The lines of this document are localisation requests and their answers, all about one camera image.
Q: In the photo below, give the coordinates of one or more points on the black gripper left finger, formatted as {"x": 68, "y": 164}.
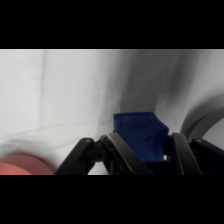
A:
{"x": 116, "y": 156}

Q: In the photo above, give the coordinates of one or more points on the pink bowl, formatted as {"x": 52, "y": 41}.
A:
{"x": 13, "y": 168}

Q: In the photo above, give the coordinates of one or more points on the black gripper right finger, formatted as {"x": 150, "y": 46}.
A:
{"x": 200, "y": 160}

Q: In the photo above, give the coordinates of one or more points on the grey bowl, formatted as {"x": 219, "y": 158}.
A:
{"x": 213, "y": 122}

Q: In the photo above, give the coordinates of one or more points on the blue cube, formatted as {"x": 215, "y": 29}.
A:
{"x": 140, "y": 133}

